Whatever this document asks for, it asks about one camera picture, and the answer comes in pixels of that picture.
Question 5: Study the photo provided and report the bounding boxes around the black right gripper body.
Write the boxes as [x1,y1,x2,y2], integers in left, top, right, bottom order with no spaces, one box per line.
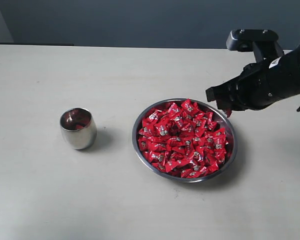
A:
[229,62,283,111]

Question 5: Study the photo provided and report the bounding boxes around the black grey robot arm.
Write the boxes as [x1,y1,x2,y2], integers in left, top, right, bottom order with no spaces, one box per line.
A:
[205,47,300,111]

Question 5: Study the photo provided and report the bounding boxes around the metal bowl of red candies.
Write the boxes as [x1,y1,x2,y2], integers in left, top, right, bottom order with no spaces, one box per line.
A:
[132,98,238,183]

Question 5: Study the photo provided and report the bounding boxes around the pile of red candies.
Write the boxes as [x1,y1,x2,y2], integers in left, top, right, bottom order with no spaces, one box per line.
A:
[137,99,228,179]

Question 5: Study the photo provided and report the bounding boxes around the stainless steel cup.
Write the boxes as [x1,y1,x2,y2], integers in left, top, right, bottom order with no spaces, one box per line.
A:
[59,107,97,150]

